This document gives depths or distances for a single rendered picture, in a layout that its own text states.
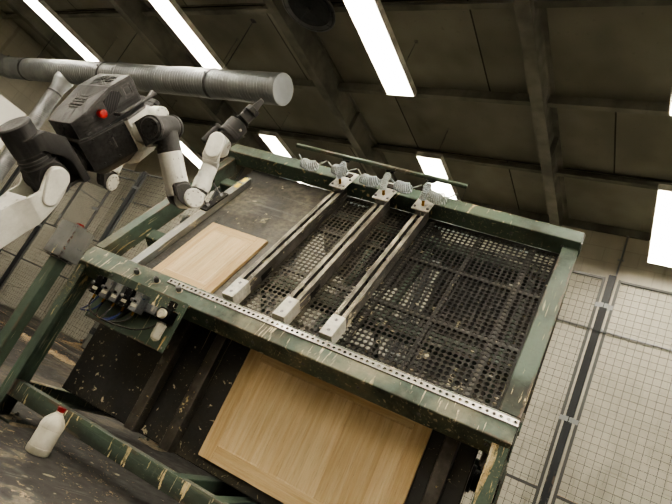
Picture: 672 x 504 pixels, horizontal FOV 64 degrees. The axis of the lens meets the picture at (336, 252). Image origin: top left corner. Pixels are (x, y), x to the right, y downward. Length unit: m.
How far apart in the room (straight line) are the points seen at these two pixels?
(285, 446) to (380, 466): 0.42
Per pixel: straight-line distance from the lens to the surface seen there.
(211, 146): 2.20
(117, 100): 2.21
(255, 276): 2.58
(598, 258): 7.57
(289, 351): 2.25
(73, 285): 2.99
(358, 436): 2.35
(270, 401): 2.49
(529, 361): 2.29
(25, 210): 2.12
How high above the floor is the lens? 0.61
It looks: 16 degrees up
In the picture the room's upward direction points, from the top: 26 degrees clockwise
